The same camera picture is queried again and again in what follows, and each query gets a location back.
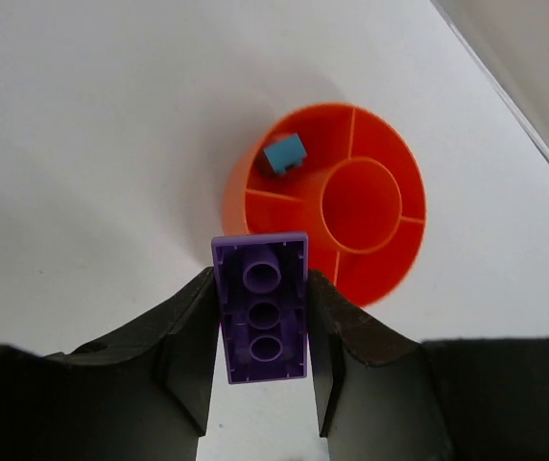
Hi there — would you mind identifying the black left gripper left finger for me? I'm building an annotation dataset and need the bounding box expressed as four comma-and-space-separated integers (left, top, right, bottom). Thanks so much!
0, 269, 219, 460

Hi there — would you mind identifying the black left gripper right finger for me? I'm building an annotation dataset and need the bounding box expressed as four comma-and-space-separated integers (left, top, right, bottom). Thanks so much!
307, 271, 549, 460

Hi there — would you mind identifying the purple lego plate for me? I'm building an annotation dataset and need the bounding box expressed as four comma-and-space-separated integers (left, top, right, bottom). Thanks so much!
211, 231, 308, 384

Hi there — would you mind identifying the orange round divided container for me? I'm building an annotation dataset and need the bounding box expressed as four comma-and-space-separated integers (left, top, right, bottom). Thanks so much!
221, 103, 427, 307

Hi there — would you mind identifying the blue lego brick in container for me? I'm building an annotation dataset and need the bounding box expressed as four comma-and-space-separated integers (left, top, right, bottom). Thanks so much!
260, 133, 307, 176

